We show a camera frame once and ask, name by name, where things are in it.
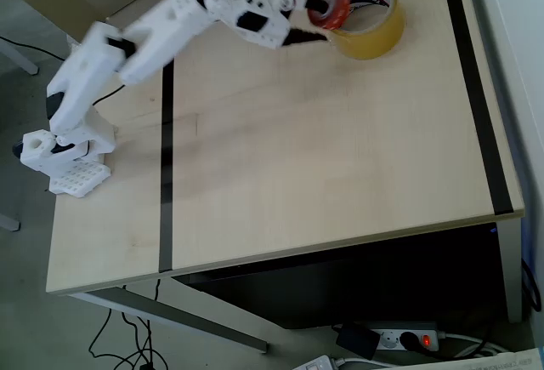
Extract yellow packing tape roll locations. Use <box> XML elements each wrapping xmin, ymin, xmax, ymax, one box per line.
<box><xmin>326</xmin><ymin>0</ymin><xmax>407</xmax><ymax>62</ymax></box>

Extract black power adapter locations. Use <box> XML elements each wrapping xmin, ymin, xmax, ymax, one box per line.
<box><xmin>335</xmin><ymin>322</ymin><xmax>382</xmax><ymax>361</ymax></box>

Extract black looped cable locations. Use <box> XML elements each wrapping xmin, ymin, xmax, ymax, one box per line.
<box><xmin>519</xmin><ymin>258</ymin><xmax>541</xmax><ymax>316</ymax></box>

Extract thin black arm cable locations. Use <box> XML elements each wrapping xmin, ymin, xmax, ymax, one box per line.
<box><xmin>90</xmin><ymin>82</ymin><xmax>125</xmax><ymax>105</ymax></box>

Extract grey power strip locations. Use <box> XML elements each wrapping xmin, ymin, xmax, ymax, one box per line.
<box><xmin>368</xmin><ymin>322</ymin><xmax>439</xmax><ymax>354</ymax></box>

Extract grey upright table leg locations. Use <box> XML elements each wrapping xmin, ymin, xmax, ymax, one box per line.
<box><xmin>496</xmin><ymin>215</ymin><xmax>524</xmax><ymax>325</ymax></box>

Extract black floor cables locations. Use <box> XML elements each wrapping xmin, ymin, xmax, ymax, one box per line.
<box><xmin>87</xmin><ymin>278</ymin><xmax>162</xmax><ymax>370</ymax></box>

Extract grey slanted table beam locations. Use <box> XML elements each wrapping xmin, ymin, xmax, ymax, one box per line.
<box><xmin>69</xmin><ymin>287</ymin><xmax>270</xmax><ymax>355</ymax></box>

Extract white power cable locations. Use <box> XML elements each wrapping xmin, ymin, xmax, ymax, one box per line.
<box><xmin>436</xmin><ymin>330</ymin><xmax>507</xmax><ymax>363</ymax></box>

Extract wide black tape strip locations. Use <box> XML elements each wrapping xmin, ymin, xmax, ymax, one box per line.
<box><xmin>437</xmin><ymin>0</ymin><xmax>515</xmax><ymax>214</ymax></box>

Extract black round plug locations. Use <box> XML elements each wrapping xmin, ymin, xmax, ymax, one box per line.
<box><xmin>399</xmin><ymin>330</ymin><xmax>422</xmax><ymax>352</ymax></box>

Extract white plug device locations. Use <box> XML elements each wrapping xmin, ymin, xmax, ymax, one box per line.
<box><xmin>292</xmin><ymin>354</ymin><xmax>342</xmax><ymax>370</ymax></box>

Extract red tape roll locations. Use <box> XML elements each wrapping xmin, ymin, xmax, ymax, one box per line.
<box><xmin>306</xmin><ymin>0</ymin><xmax>352</xmax><ymax>30</ymax></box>

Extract printed paper sheet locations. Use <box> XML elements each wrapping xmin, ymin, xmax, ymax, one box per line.
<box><xmin>428</xmin><ymin>346</ymin><xmax>544</xmax><ymax>370</ymax></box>

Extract grey neighbour table foot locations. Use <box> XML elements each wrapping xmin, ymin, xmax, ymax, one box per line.
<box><xmin>0</xmin><ymin>39</ymin><xmax>40</xmax><ymax>77</ymax></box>

